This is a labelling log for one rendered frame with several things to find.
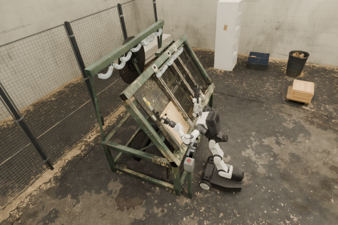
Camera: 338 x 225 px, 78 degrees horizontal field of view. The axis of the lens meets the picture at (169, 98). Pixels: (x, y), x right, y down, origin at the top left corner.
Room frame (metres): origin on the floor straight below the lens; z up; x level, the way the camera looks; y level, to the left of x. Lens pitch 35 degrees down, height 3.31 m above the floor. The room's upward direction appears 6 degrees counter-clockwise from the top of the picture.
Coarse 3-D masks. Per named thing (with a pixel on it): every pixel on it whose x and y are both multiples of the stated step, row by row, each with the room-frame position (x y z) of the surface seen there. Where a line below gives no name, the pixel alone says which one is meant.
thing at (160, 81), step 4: (152, 68) 2.74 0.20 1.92; (156, 68) 2.80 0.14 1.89; (164, 68) 2.72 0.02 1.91; (156, 80) 2.75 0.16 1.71; (160, 80) 2.73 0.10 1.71; (160, 84) 2.72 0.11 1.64; (164, 84) 2.73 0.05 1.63; (164, 88) 2.69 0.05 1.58; (164, 92) 2.70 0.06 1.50; (168, 92) 2.67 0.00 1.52; (168, 96) 2.67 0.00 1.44; (172, 96) 2.66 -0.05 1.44; (172, 100) 2.64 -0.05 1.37; (176, 100) 2.66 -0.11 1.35; (176, 104) 2.62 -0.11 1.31; (180, 108) 2.60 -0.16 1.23; (180, 112) 2.59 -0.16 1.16; (184, 112) 2.60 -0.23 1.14; (184, 116) 2.56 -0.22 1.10; (188, 120) 2.54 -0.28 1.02; (188, 124) 2.53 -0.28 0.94; (192, 124) 2.53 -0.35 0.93
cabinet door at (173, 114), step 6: (168, 108) 2.50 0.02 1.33; (174, 108) 2.58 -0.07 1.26; (162, 114) 2.35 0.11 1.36; (168, 114) 2.43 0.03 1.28; (174, 114) 2.50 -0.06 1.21; (180, 114) 2.58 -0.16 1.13; (162, 120) 2.27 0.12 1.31; (174, 120) 2.41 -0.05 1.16; (180, 120) 2.49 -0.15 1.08; (168, 126) 2.26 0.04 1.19; (186, 126) 2.48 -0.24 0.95; (174, 132) 2.25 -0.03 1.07; (186, 132) 2.39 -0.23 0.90; (180, 138) 2.23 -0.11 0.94; (180, 144) 2.15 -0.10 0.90
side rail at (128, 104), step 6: (126, 102) 2.11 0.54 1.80; (126, 108) 2.12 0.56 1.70; (132, 108) 2.08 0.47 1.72; (132, 114) 2.09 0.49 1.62; (138, 114) 2.07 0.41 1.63; (138, 120) 2.06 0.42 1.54; (144, 120) 2.05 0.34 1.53; (144, 126) 2.02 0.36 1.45; (150, 126) 2.04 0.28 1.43; (150, 132) 1.98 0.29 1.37; (150, 138) 2.00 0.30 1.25; (156, 138) 1.96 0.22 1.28; (156, 144) 1.96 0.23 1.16; (162, 144) 1.94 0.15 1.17; (162, 150) 1.92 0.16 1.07; (168, 150) 1.93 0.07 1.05; (168, 156) 1.89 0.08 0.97; (174, 156) 1.90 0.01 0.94
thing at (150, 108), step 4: (144, 100) 2.30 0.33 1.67; (148, 108) 2.27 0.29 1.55; (152, 108) 2.28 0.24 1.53; (152, 112) 2.24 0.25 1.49; (156, 120) 2.22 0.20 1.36; (160, 124) 2.20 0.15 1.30; (164, 124) 2.22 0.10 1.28; (164, 128) 2.17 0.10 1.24; (168, 132) 2.16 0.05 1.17; (172, 136) 2.14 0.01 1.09; (172, 140) 2.13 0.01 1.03; (176, 140) 2.14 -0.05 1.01; (176, 144) 2.10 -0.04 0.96
